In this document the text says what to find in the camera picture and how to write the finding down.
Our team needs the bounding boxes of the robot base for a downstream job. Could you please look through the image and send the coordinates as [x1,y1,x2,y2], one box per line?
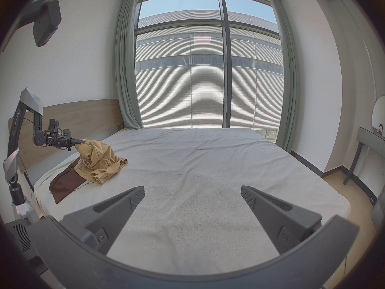
[3,202,50,279]

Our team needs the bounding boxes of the grey small table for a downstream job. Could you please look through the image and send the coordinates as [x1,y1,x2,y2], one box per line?
[343,126,385,205]

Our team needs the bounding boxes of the bed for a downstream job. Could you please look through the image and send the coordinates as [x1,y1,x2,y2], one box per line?
[7,99,352,278]

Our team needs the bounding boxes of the tan shorts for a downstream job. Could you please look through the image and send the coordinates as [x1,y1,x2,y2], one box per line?
[74,140,129,186]

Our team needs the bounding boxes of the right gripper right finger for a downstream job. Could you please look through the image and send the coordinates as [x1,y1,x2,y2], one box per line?
[241,185,323,255]

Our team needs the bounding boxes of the brown garment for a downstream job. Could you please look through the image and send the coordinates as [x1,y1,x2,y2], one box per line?
[49,158,88,204]

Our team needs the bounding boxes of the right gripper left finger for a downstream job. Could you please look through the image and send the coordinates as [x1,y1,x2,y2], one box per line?
[62,186,145,255]

